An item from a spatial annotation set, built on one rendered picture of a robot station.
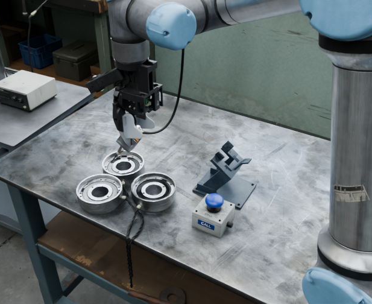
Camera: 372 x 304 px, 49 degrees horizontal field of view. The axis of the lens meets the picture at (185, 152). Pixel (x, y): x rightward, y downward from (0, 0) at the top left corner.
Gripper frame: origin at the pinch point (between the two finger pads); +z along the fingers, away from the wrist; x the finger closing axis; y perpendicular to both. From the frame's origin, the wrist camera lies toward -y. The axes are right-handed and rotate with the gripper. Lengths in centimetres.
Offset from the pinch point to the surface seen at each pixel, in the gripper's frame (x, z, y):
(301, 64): 158, 40, 1
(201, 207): -4.4, 8.6, 21.6
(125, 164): 2.2, 11.1, -4.2
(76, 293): 5, 93, -39
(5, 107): 22, 25, -77
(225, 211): -3.0, 8.7, 26.5
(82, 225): -1.7, 37.9, -19.8
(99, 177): -6.6, 9.5, -5.3
